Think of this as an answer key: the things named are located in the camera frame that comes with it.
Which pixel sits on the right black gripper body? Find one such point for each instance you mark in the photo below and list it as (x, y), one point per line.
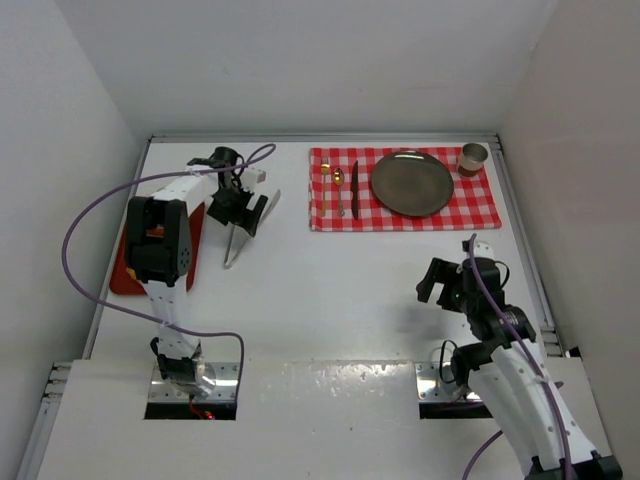
(440, 279)

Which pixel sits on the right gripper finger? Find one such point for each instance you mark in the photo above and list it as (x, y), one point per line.
(424, 289)
(440, 269)

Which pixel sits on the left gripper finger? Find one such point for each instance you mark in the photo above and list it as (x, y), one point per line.
(238, 212)
(255, 215)

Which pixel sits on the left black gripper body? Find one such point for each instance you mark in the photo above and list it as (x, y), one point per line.
(239, 214)

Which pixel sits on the metal tongs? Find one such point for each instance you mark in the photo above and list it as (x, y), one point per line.
(238, 239)

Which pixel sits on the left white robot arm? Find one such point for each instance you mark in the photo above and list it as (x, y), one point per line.
(158, 250)

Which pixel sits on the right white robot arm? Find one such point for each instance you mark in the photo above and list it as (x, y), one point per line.
(505, 368)

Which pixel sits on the gold fork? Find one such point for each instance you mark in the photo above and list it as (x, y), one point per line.
(325, 170)

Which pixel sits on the red white checkered cloth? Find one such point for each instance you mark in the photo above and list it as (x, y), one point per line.
(472, 206)

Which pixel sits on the iridescent spoon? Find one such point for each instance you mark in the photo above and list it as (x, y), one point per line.
(338, 180)

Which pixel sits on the dark round plate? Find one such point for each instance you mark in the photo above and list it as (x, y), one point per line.
(412, 183)

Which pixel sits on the black knife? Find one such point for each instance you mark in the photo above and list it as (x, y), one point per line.
(354, 187)

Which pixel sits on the metal cup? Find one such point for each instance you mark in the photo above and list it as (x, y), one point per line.
(471, 160)

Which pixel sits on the red tray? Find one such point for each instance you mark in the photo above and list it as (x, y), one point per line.
(123, 281)

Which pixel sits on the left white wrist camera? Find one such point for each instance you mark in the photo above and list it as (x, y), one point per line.
(251, 178)

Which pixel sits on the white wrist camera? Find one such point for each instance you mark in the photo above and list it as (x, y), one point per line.
(251, 178)
(481, 251)

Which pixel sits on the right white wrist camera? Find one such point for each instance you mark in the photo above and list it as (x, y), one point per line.
(481, 251)

